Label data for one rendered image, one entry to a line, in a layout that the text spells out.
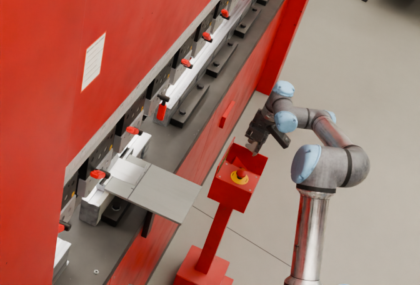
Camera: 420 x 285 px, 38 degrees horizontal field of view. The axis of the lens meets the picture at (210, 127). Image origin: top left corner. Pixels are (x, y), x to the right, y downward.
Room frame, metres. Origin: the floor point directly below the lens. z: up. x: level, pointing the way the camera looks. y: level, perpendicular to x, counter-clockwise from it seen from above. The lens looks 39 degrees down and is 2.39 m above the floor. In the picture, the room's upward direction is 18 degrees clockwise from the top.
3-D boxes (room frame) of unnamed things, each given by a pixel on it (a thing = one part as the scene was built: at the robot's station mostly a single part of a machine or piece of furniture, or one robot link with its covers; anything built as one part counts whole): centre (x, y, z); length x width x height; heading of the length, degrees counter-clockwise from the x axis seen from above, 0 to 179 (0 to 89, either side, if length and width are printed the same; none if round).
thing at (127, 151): (1.37, 0.25, 0.99); 0.20 x 0.03 x 0.03; 171
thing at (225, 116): (2.34, -0.06, 0.59); 0.15 x 0.02 x 0.07; 171
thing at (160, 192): (1.33, 0.11, 1.00); 0.26 x 0.18 x 0.01; 81
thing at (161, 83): (1.52, 0.23, 1.24); 0.15 x 0.09 x 0.17; 171
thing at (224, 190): (1.77, -0.17, 0.75); 0.20 x 0.16 x 0.18; 171
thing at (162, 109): (1.49, 0.17, 1.18); 0.04 x 0.02 x 0.10; 81
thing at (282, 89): (1.81, -0.21, 1.14); 0.09 x 0.08 x 0.11; 16
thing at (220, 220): (1.77, -0.17, 0.39); 0.06 x 0.06 x 0.54; 81
